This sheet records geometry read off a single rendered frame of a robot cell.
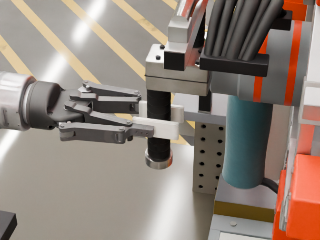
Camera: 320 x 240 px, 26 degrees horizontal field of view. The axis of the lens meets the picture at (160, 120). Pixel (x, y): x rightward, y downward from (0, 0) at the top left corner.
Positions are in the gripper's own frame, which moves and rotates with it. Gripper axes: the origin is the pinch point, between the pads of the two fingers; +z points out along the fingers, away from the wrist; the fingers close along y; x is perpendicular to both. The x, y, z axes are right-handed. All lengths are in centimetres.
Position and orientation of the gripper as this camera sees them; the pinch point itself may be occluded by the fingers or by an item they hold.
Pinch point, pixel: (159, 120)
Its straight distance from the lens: 105.1
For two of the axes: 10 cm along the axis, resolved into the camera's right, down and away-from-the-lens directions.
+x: 0.0, -7.9, -6.1
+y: -2.1, 5.9, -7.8
